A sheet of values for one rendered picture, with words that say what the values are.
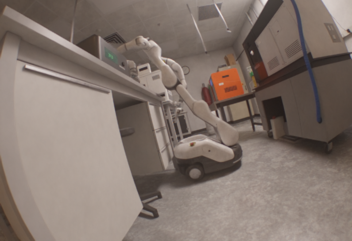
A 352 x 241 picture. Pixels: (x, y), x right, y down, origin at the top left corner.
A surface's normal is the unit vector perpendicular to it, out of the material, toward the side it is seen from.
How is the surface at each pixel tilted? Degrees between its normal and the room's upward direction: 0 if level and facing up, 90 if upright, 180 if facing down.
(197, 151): 90
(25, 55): 90
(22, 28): 180
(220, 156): 90
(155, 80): 90
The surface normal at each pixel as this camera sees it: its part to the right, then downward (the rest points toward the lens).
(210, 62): -0.13, -0.05
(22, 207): 0.96, -0.25
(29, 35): 0.25, 0.97
